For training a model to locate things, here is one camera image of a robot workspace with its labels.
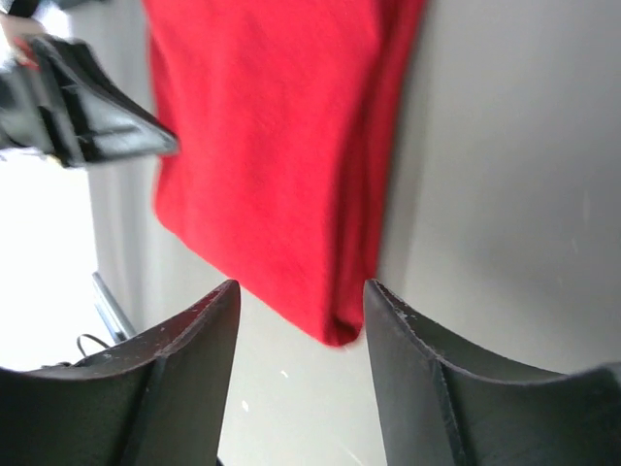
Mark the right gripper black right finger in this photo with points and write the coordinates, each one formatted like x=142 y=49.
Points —
x=443 y=400

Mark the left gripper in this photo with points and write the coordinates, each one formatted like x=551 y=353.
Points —
x=70 y=108

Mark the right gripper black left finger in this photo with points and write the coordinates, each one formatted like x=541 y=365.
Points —
x=155 y=399

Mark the dark red t-shirt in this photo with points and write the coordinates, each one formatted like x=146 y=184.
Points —
x=285 y=112

